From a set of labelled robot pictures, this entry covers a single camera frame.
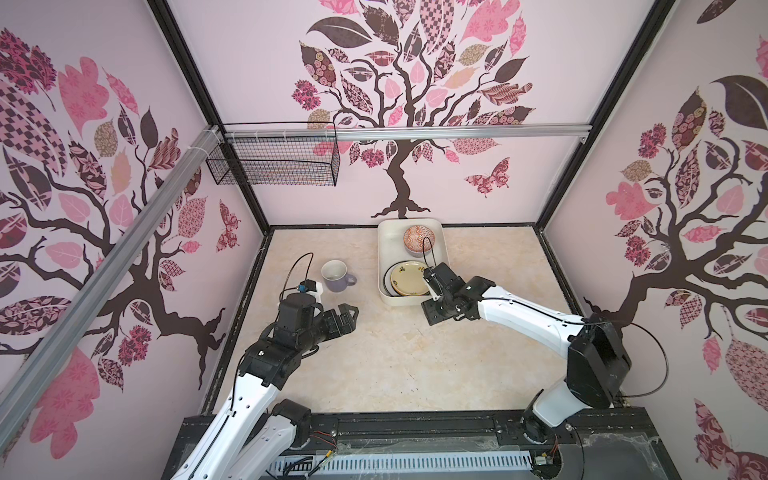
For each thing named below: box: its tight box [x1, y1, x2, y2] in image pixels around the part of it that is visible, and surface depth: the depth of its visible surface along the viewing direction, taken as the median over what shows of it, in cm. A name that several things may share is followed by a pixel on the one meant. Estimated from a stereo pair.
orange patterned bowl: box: [403, 225, 436, 258], surface depth 112 cm
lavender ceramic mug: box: [321, 259, 357, 293], surface depth 100 cm
